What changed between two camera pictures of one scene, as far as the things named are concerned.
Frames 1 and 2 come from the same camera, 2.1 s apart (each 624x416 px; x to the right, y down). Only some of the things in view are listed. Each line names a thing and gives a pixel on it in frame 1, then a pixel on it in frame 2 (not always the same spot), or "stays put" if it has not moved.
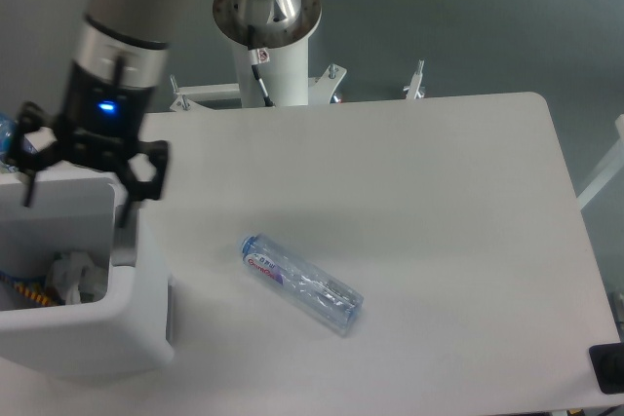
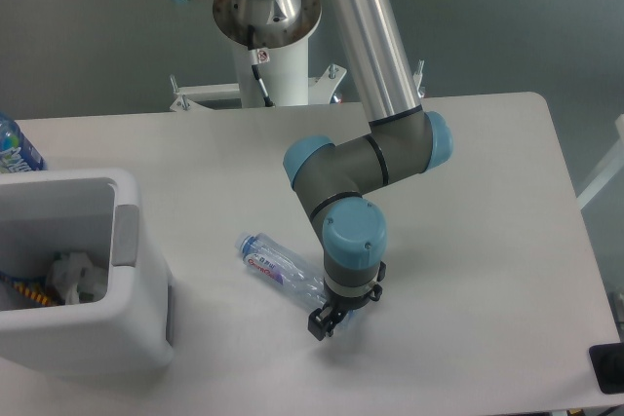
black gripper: x=100 y=121 -> x=323 y=321
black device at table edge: x=607 y=361 stays put
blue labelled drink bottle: x=9 y=129 stays put
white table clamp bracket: x=412 y=89 stays put
